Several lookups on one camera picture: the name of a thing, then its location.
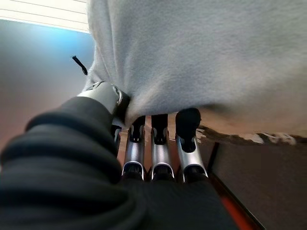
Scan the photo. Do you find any white slatted window blind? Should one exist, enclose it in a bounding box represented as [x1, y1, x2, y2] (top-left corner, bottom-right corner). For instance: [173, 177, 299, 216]
[0, 0, 91, 34]

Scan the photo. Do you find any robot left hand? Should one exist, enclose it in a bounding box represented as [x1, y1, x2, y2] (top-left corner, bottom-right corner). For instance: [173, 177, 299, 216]
[0, 81, 238, 230]

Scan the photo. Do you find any white fringed cushion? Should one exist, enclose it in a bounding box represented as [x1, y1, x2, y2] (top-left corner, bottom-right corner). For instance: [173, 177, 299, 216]
[83, 0, 307, 146]

